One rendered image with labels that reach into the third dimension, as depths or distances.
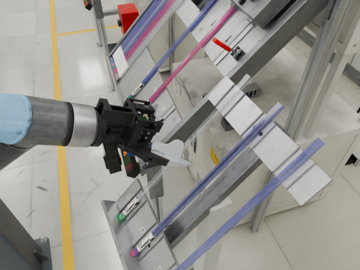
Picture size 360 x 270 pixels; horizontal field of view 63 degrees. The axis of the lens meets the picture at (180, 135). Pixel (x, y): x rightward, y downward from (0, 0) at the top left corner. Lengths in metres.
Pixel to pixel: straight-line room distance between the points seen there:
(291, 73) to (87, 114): 1.25
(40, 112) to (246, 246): 1.33
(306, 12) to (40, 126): 0.66
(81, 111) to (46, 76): 2.32
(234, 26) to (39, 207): 1.43
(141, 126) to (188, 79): 0.96
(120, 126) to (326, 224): 1.46
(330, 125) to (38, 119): 1.14
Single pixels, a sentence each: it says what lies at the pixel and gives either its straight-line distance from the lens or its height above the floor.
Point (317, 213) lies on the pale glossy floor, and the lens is 1.85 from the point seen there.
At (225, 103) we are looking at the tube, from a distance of 0.69.
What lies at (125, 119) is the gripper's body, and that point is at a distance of 0.53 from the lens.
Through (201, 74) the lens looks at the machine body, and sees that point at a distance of 1.51.
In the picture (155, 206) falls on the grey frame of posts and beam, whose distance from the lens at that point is 1.09.
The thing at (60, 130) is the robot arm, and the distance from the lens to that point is 0.49.
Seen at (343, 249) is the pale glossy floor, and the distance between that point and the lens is 1.79.
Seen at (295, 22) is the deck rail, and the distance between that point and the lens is 0.84.
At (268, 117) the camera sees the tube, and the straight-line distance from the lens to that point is 0.63.
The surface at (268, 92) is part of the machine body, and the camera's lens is 1.44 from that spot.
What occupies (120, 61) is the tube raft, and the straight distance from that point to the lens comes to 1.35.
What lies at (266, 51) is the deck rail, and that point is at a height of 1.07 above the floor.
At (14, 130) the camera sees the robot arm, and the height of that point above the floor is 1.17.
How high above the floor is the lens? 1.47
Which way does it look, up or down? 46 degrees down
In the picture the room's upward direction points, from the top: straight up
